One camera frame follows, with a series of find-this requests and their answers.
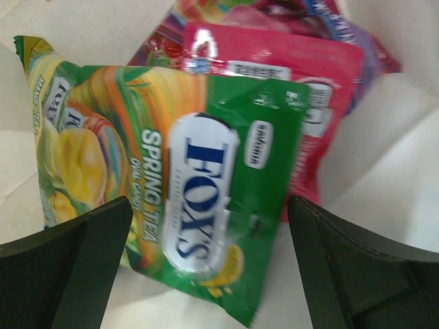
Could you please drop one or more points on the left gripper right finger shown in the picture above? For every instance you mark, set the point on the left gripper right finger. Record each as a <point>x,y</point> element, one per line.
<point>355,278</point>

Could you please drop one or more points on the green Fox's candy bag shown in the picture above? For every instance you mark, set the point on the green Fox's candy bag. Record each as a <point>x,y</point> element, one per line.
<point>205,161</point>

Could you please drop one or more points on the blue checkered paper bag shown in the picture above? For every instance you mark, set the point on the blue checkered paper bag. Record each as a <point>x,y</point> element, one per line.
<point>381,171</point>

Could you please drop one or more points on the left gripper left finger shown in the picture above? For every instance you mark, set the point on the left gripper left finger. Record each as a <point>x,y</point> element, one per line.
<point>62,277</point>

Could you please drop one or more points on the purple Fox's berries bag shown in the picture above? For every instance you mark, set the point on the purple Fox's berries bag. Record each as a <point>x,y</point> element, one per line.
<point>318,19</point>

